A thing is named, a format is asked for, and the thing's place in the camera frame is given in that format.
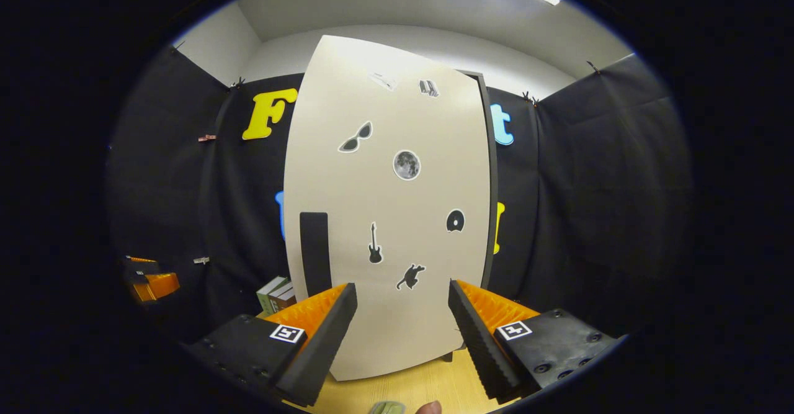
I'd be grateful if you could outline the brown book with white label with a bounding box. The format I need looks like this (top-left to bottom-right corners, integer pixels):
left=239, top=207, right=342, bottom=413
left=267, top=282, right=293, bottom=313

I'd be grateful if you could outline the beige cabinet door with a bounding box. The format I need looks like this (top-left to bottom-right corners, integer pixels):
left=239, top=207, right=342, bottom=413
left=282, top=34, right=494, bottom=382

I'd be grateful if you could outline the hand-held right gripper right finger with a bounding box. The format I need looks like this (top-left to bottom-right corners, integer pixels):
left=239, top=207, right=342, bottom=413
left=448, top=279, right=621, bottom=404

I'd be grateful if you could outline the black backdrop cloth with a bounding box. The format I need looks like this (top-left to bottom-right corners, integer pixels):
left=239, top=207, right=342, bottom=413
left=105, top=45, right=694, bottom=340

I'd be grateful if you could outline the black cabinet door handle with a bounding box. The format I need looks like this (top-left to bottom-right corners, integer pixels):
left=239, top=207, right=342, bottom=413
left=300, top=212, right=332, bottom=297

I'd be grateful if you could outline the dark grey cabinet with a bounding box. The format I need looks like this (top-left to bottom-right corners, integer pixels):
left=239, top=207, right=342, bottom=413
left=456, top=68, right=500, bottom=363

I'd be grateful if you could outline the green and white book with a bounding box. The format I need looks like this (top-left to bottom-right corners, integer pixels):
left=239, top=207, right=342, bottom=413
left=256, top=276, right=289, bottom=315

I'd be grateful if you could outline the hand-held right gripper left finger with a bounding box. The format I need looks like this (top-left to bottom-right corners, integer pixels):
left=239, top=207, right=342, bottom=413
left=186, top=282, right=359, bottom=407

